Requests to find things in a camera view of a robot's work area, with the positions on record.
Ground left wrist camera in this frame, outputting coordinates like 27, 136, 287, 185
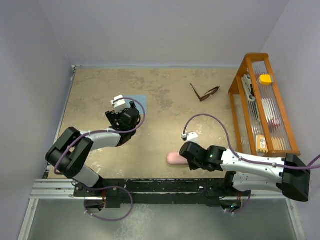
110, 95, 128, 114

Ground brown sunglasses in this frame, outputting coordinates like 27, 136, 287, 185
190, 83, 220, 102

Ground pink glasses case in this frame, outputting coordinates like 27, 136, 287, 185
166, 152, 188, 166

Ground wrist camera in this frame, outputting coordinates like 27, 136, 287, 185
181, 131, 200, 145
110, 95, 128, 114

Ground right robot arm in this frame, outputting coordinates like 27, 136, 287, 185
179, 141, 311, 202

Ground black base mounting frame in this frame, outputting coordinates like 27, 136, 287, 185
72, 178, 250, 209

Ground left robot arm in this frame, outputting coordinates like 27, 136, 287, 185
45, 105, 141, 196

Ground yellow tape measure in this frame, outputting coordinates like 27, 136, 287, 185
258, 74, 274, 86

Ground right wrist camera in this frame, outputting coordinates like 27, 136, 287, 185
181, 131, 200, 145

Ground white stapler tool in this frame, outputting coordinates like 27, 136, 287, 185
241, 74, 256, 103

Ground blue tape patch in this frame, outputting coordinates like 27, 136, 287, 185
124, 95, 147, 115

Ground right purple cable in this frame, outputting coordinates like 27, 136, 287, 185
183, 113, 320, 172

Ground orange wooden shelf rack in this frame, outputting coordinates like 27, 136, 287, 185
228, 53, 301, 157

